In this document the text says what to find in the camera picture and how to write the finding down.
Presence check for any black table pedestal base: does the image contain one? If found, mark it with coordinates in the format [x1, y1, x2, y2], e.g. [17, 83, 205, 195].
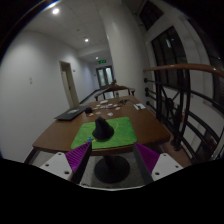
[93, 154, 131, 184]

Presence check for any dark large window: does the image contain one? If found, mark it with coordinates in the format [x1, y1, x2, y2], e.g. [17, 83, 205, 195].
[151, 25, 189, 96]

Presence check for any black vertical computer mouse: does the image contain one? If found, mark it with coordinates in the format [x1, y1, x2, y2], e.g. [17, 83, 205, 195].
[91, 116, 115, 141]

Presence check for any black railing with wooden handrail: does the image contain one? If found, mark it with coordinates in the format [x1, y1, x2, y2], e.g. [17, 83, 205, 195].
[143, 63, 224, 161]

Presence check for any glass double door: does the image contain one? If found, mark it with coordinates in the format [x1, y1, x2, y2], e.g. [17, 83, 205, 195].
[95, 65, 115, 89]

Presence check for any white side door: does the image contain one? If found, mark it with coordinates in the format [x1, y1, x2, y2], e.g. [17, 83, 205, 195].
[59, 60, 80, 108]

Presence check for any white rectangular card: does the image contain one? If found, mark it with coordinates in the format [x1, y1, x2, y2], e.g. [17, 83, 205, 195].
[133, 103, 147, 111]

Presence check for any green mouse pad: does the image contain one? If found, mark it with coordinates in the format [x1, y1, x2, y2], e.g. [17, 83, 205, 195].
[70, 116, 138, 151]

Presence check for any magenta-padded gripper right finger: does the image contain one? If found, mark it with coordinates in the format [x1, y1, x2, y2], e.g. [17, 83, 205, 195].
[132, 141, 184, 185]

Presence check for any wooden armchair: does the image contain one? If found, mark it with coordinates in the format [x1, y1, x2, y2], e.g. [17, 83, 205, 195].
[93, 84, 136, 102]

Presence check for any closed black laptop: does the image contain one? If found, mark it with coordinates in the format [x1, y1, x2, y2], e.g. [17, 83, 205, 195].
[54, 105, 90, 122]

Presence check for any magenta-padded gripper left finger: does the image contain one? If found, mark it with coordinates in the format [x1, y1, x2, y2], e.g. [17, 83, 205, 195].
[39, 141, 93, 185]

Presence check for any dark transom window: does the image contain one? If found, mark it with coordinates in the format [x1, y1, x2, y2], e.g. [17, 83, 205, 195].
[139, 0, 165, 23]

